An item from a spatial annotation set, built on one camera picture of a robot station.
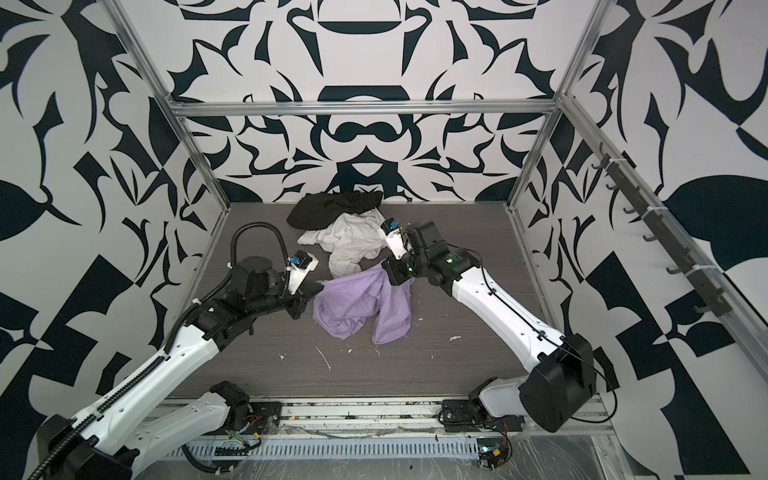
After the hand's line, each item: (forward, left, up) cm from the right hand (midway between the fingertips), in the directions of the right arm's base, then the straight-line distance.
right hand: (387, 260), depth 77 cm
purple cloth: (-8, +12, -9) cm, 17 cm away
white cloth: (+19, +12, -15) cm, 27 cm away
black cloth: (+38, +28, -20) cm, 52 cm away
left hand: (-5, +17, 0) cm, 17 cm away
